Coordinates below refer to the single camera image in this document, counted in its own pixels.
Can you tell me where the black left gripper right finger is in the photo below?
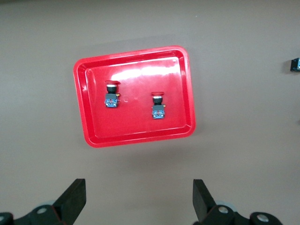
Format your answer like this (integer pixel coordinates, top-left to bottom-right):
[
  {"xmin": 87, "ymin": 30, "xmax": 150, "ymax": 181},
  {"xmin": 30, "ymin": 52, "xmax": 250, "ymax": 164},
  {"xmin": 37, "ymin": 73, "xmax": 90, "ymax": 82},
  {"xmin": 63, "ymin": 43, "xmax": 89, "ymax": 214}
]
[{"xmin": 192, "ymin": 179, "xmax": 282, "ymax": 225}]

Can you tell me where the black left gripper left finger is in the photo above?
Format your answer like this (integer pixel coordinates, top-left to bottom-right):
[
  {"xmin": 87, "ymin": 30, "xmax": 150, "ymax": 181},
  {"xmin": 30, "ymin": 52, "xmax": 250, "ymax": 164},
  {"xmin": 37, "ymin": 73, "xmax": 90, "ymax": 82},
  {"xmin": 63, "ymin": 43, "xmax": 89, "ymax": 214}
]
[{"xmin": 0, "ymin": 178, "xmax": 86, "ymax": 225}]

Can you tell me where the green push button blue base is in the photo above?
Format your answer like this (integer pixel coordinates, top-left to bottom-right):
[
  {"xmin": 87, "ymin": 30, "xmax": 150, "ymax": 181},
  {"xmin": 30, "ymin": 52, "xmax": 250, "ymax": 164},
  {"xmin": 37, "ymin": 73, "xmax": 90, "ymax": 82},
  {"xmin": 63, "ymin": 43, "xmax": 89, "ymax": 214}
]
[{"xmin": 290, "ymin": 57, "xmax": 300, "ymax": 73}]

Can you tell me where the red mushroom button blue base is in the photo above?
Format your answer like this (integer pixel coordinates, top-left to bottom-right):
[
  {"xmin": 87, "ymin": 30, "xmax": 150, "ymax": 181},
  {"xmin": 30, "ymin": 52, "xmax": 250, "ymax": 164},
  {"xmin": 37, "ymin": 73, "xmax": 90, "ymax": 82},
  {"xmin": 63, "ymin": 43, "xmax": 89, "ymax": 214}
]
[
  {"xmin": 150, "ymin": 91, "xmax": 167, "ymax": 120},
  {"xmin": 103, "ymin": 80, "xmax": 121, "ymax": 109}
]

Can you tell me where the red plastic tray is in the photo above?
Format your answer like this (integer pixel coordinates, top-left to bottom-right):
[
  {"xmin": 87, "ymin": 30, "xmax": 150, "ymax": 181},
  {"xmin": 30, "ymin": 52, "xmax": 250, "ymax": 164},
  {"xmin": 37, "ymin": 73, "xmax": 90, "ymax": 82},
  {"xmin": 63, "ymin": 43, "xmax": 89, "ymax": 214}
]
[{"xmin": 73, "ymin": 45, "xmax": 197, "ymax": 149}]

